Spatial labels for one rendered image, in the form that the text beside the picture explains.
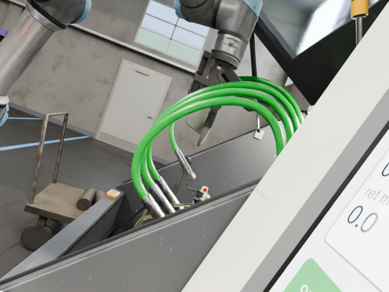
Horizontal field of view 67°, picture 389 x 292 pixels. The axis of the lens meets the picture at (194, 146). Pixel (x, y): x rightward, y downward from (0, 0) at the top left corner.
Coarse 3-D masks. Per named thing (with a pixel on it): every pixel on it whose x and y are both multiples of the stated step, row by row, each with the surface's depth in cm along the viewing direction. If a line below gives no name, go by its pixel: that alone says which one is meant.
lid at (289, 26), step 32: (288, 0) 75; (320, 0) 65; (384, 0) 48; (256, 32) 102; (288, 32) 87; (320, 32) 73; (352, 32) 60; (288, 64) 98; (320, 64) 80; (320, 96) 94
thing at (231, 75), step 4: (228, 68) 67; (232, 68) 67; (224, 72) 67; (228, 72) 67; (232, 72) 67; (224, 76) 68; (228, 76) 67; (232, 76) 67; (236, 76) 67; (228, 80) 67; (232, 80) 67; (236, 80) 67; (240, 80) 67; (236, 96) 71; (240, 96) 68; (244, 96) 68; (252, 100) 68; (256, 100) 69; (244, 108) 70
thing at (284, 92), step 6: (240, 78) 78; (246, 78) 77; (252, 78) 76; (258, 78) 76; (264, 84) 76; (270, 84) 75; (276, 84) 74; (282, 90) 73; (288, 96) 73; (294, 102) 72; (294, 108) 72; (300, 114) 71; (300, 120) 71; (168, 132) 85; (174, 138) 85; (174, 144) 84; (174, 150) 84
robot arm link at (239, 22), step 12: (228, 0) 66; (240, 0) 64; (252, 0) 64; (228, 12) 65; (240, 12) 64; (252, 12) 65; (216, 24) 68; (228, 24) 65; (240, 24) 65; (252, 24) 66; (240, 36) 65
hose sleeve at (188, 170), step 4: (176, 152) 83; (180, 152) 83; (180, 156) 82; (180, 160) 82; (184, 160) 82; (184, 164) 82; (188, 164) 82; (184, 168) 82; (188, 168) 81; (188, 172) 81; (192, 172) 82
